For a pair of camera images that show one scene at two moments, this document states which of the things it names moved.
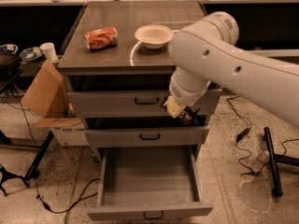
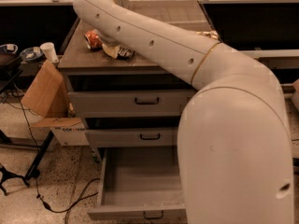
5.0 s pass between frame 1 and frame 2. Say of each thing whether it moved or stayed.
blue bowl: stayed
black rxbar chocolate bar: moved
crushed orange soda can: stayed
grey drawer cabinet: stayed
